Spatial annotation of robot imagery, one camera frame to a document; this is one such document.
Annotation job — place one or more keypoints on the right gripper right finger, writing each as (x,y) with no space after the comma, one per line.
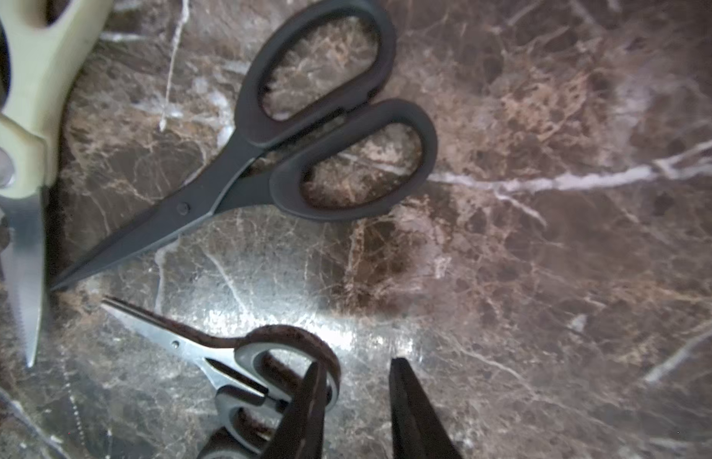
(416,429)

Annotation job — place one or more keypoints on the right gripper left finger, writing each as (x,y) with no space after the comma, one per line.
(300,432)

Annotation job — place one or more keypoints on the small grey handled scissors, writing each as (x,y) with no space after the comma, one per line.
(246,376)

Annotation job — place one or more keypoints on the all black scissors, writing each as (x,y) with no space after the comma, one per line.
(265,160)

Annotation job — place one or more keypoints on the cream kitchen scissors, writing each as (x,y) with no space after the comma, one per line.
(39,62)

